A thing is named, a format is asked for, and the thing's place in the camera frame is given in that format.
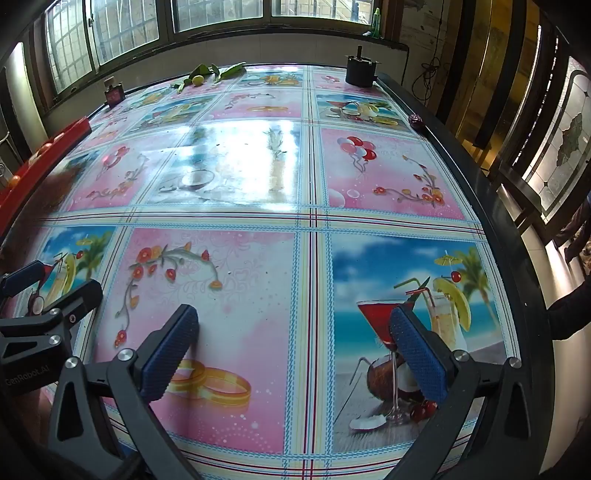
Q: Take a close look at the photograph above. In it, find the small dark red bottle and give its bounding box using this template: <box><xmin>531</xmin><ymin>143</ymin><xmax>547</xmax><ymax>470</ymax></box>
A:
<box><xmin>104</xmin><ymin>78</ymin><xmax>126</xmax><ymax>108</ymax></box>

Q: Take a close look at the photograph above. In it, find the barred window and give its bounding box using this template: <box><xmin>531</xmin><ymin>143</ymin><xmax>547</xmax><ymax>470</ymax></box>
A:
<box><xmin>44</xmin><ymin>0</ymin><xmax>393</xmax><ymax>97</ymax></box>

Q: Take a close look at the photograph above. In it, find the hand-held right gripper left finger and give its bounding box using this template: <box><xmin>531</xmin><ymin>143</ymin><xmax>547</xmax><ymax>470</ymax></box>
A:
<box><xmin>48</xmin><ymin>304</ymin><xmax>204</xmax><ymax>480</ymax></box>

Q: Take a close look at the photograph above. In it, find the stained glass panel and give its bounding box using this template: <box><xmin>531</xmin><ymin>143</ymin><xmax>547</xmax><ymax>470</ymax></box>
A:
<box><xmin>522</xmin><ymin>55</ymin><xmax>591</xmax><ymax>217</ymax></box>

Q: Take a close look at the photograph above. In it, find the dark cloth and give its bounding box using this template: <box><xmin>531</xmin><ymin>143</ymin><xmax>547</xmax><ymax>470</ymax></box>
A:
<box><xmin>547</xmin><ymin>272</ymin><xmax>591</xmax><ymax>333</ymax></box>

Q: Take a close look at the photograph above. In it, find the hanging black cable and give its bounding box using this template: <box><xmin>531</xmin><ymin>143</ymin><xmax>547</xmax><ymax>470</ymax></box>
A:
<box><xmin>411</xmin><ymin>0</ymin><xmax>446</xmax><ymax>93</ymax></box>

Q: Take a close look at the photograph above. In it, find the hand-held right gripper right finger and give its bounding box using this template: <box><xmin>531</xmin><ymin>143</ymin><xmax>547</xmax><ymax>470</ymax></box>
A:
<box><xmin>383</xmin><ymin>305</ymin><xmax>536</xmax><ymax>480</ymax></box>

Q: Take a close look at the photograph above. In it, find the green leafy twig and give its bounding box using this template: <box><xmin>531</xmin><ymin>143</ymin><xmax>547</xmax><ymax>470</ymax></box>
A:
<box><xmin>171</xmin><ymin>61</ymin><xmax>247</xmax><ymax>90</ymax></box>

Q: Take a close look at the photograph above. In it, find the black rimmed table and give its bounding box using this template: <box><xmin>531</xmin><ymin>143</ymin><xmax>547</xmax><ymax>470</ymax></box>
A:
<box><xmin>0</xmin><ymin>62</ymin><xmax>561</xmax><ymax>480</ymax></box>

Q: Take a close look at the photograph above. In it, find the printed plastic tablecloth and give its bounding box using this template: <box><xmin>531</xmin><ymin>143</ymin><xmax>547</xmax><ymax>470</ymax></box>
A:
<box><xmin>0</xmin><ymin>65</ymin><xmax>509</xmax><ymax>480</ymax></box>

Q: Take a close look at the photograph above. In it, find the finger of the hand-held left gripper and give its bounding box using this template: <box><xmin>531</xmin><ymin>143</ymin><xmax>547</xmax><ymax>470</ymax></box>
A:
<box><xmin>0</xmin><ymin>261</ymin><xmax>47</xmax><ymax>298</ymax></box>
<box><xmin>0</xmin><ymin>279</ymin><xmax>103</xmax><ymax>354</ymax></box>

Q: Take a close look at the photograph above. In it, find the black box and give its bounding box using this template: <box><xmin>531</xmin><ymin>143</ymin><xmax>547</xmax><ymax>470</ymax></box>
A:
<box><xmin>344</xmin><ymin>45</ymin><xmax>380</xmax><ymax>88</ymax></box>

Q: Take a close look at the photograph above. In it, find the red rimmed white tray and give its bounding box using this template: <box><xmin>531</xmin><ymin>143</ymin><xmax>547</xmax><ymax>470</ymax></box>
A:
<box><xmin>0</xmin><ymin>115</ymin><xmax>93</xmax><ymax>208</ymax></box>

